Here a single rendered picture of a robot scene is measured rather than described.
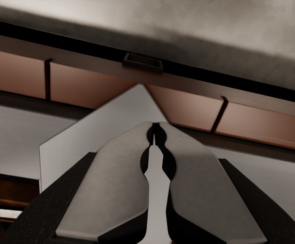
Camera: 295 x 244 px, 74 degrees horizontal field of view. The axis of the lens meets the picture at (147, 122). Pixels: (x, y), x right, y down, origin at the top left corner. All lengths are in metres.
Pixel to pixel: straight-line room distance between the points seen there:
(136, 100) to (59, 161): 0.11
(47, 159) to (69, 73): 0.10
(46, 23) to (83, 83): 0.18
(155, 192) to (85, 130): 0.11
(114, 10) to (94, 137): 0.20
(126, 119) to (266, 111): 0.15
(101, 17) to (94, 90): 0.16
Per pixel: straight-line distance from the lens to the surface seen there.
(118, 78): 0.20
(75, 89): 0.21
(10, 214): 0.58
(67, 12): 0.36
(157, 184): 0.24
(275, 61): 0.40
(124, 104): 0.18
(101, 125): 0.20
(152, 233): 0.31
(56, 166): 0.24
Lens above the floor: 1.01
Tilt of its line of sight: 61 degrees down
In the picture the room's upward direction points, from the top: 179 degrees counter-clockwise
